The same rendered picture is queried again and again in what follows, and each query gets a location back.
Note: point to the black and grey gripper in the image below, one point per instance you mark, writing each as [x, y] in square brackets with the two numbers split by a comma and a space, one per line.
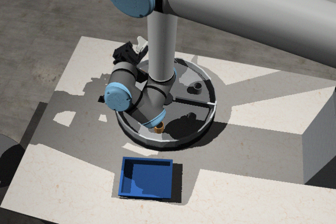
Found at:
[130, 56]

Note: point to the grey round turntable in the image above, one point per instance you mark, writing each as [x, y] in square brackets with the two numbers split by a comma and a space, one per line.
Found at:
[181, 100]

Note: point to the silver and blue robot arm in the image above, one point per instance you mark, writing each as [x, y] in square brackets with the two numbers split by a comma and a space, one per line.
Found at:
[305, 28]

